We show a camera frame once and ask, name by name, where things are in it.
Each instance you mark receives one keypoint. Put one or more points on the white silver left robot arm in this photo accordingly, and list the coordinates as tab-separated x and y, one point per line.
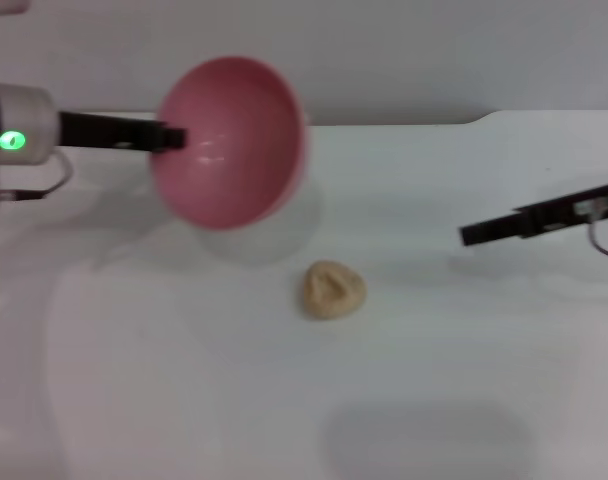
29	120

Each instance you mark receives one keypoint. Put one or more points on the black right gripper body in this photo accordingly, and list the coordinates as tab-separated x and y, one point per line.
559	212

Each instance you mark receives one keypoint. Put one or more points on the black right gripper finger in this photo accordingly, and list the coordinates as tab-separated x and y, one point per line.
491	230

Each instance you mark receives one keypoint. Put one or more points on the beige egg yolk pastry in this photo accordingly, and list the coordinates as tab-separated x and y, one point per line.
334	292

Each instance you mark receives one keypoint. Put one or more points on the pink plastic bowl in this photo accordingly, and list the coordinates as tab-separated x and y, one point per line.
234	150

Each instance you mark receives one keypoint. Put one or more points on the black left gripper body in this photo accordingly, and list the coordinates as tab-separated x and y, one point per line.
109	132

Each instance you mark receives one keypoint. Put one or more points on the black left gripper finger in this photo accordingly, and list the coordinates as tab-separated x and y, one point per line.
176	139

